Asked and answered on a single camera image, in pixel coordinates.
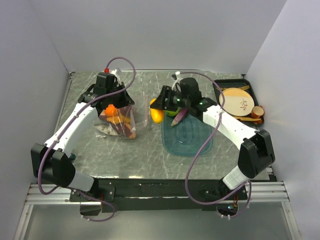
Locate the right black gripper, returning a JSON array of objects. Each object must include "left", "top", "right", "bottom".
[{"left": 150, "top": 85, "right": 191, "bottom": 112}]

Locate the green apple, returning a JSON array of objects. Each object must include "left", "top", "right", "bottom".
[{"left": 165, "top": 108, "right": 180, "bottom": 117}]

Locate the orange mango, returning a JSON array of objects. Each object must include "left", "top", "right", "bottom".
[{"left": 150, "top": 107, "right": 165, "bottom": 124}]

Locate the purple eggplant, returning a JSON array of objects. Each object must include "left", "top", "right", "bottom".
[{"left": 171, "top": 108, "right": 188, "bottom": 127}]

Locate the orange tangerine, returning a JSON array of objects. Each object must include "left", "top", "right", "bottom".
[{"left": 104, "top": 104, "right": 118, "bottom": 118}]

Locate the clear zip top bag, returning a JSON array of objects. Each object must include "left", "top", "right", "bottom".
[{"left": 93, "top": 95, "right": 150, "bottom": 140}]

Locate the sliced ham piece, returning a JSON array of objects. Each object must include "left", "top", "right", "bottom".
[{"left": 116, "top": 122, "right": 136, "bottom": 139}]

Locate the grey toy fish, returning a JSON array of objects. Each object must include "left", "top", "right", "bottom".
[{"left": 94, "top": 123, "right": 118, "bottom": 136}]

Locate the teal transparent food tray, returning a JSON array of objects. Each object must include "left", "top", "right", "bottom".
[{"left": 161, "top": 115, "right": 212, "bottom": 157}]

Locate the red apple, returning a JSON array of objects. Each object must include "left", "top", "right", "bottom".
[{"left": 117, "top": 108, "right": 131, "bottom": 124}]

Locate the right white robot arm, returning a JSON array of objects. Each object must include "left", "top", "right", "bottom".
[{"left": 150, "top": 77, "right": 275, "bottom": 199}]

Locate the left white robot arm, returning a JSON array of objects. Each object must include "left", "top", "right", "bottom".
[{"left": 30, "top": 69, "right": 134, "bottom": 201}]

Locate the black serving tray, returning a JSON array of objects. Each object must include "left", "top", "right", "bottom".
[{"left": 213, "top": 78, "right": 264, "bottom": 127}]

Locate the cream and orange plate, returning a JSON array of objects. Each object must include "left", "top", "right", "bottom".
[{"left": 219, "top": 87, "right": 255, "bottom": 117}]

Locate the wooden fork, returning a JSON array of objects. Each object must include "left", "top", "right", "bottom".
[{"left": 221, "top": 85, "right": 250, "bottom": 91}]

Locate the small brown ceramic cup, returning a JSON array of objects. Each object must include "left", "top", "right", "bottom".
[{"left": 250, "top": 105, "right": 265, "bottom": 119}]

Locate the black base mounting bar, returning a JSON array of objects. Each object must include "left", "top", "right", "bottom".
[{"left": 37, "top": 177, "right": 278, "bottom": 214}]

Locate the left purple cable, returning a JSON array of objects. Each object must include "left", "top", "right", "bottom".
[{"left": 36, "top": 57, "right": 137, "bottom": 223}]

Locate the aluminium rail frame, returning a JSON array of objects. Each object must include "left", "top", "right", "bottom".
[{"left": 14, "top": 181, "right": 302, "bottom": 240}]

